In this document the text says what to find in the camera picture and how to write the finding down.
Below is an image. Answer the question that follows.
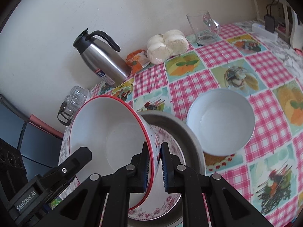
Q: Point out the red rimmed patterned bowl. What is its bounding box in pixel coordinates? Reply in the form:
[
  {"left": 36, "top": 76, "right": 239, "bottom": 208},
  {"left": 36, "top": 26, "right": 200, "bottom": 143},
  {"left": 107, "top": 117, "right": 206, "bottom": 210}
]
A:
[{"left": 69, "top": 95, "right": 160, "bottom": 210}]

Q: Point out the clear drinking glass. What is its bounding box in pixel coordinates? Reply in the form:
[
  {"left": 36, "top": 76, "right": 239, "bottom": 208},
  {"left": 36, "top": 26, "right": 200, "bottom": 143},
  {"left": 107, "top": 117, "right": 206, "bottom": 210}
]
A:
[
  {"left": 65, "top": 95, "right": 83, "bottom": 113},
  {"left": 70, "top": 86, "right": 89, "bottom": 100}
]

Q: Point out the stainless steel thermos jug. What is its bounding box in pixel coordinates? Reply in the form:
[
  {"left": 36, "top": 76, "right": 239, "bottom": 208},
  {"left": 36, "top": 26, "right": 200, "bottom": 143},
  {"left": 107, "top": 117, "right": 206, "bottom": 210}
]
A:
[{"left": 73, "top": 29, "right": 131, "bottom": 88}]

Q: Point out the floral pink rimmed plate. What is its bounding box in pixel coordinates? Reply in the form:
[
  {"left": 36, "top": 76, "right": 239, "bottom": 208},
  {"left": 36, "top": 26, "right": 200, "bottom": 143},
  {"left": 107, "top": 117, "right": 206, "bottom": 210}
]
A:
[{"left": 128, "top": 125, "right": 186, "bottom": 221}]

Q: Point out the bag of white buns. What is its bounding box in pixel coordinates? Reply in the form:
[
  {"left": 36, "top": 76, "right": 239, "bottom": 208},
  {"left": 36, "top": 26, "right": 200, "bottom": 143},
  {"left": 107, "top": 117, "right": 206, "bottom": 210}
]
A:
[{"left": 146, "top": 29, "right": 189, "bottom": 65}]

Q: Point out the white power strip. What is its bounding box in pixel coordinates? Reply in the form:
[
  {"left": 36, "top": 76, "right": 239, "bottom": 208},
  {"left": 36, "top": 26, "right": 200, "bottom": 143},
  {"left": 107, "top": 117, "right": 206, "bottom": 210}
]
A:
[{"left": 252, "top": 23, "right": 278, "bottom": 42}]

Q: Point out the white round bowl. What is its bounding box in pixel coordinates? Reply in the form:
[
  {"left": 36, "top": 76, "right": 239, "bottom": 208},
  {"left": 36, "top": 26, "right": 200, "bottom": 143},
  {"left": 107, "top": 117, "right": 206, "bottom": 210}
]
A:
[{"left": 186, "top": 88, "right": 255, "bottom": 156}]

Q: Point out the white chair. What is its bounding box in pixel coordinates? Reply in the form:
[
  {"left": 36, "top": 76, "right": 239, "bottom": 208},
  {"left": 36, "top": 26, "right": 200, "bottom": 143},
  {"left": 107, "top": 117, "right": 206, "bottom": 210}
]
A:
[{"left": 253, "top": 0, "right": 302, "bottom": 50}]

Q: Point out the glass teapot brown handle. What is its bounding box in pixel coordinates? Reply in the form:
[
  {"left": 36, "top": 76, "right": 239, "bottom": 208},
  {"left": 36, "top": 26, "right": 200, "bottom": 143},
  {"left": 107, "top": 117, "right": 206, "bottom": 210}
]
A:
[{"left": 57, "top": 101, "right": 77, "bottom": 127}]

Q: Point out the orange snack packet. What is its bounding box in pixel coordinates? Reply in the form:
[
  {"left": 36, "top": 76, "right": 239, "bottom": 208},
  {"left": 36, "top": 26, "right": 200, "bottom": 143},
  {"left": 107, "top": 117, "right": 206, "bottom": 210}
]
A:
[{"left": 126, "top": 49, "right": 150, "bottom": 74}]

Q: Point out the checkered fruit pattern tablecloth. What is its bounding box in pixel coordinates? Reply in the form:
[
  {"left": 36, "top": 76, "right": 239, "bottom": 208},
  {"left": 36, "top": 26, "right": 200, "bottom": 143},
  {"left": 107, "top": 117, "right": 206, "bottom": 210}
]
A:
[{"left": 90, "top": 21, "right": 302, "bottom": 226}]

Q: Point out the white round tray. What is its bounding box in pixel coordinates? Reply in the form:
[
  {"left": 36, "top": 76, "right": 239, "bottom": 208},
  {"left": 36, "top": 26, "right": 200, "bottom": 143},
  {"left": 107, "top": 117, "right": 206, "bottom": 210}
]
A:
[{"left": 62, "top": 86, "right": 90, "bottom": 127}]

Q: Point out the black power adapter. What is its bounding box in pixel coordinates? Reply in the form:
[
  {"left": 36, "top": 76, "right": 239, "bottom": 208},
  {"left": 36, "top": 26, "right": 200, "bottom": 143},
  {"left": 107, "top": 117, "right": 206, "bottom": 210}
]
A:
[{"left": 264, "top": 5, "right": 276, "bottom": 33}]

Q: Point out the grey metal round tray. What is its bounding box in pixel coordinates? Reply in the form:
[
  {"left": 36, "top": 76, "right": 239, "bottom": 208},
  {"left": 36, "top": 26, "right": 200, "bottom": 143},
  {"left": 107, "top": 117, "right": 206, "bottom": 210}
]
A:
[{"left": 128, "top": 111, "right": 205, "bottom": 226}]

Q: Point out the clear glass mug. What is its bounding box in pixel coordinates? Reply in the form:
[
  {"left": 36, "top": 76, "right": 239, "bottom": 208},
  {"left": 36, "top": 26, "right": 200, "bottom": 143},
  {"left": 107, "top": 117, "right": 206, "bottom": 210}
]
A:
[{"left": 186, "top": 10, "right": 221, "bottom": 45}]

